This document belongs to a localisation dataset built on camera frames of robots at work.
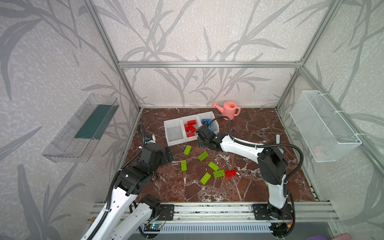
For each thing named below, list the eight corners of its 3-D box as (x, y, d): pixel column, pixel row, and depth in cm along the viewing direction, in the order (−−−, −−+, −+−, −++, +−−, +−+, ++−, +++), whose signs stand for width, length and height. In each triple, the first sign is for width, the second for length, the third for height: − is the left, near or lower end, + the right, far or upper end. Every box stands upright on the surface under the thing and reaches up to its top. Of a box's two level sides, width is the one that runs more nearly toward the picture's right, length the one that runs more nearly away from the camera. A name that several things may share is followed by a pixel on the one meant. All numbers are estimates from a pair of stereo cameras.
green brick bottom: (199, 180, 86) (199, 179, 84) (206, 172, 89) (206, 171, 87) (204, 185, 84) (204, 184, 83) (211, 176, 87) (211, 175, 86)
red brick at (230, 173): (226, 178, 87) (226, 177, 85) (224, 173, 89) (224, 171, 87) (236, 175, 88) (237, 174, 86) (234, 170, 90) (234, 168, 88)
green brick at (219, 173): (214, 178, 87) (214, 176, 85) (213, 172, 89) (213, 171, 87) (224, 176, 88) (225, 174, 86) (223, 171, 90) (223, 169, 88)
